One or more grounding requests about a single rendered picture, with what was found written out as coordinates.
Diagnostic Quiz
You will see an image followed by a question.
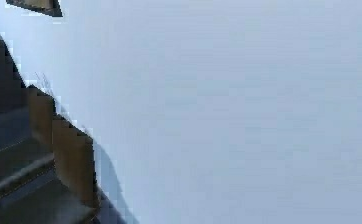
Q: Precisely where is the brown framed wall picture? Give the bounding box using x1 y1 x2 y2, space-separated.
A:
5 0 64 18

